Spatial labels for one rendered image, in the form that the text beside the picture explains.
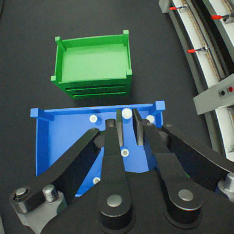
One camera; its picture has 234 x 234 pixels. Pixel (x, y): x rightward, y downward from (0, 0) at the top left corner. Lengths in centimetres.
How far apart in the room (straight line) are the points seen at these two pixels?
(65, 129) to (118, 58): 38
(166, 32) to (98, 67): 54
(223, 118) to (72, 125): 59
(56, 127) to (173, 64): 69
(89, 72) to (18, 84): 52
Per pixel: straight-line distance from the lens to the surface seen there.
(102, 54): 63
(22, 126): 88
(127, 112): 21
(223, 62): 74
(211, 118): 77
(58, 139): 39
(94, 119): 29
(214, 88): 66
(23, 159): 87
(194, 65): 84
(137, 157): 35
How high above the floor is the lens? 67
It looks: 81 degrees down
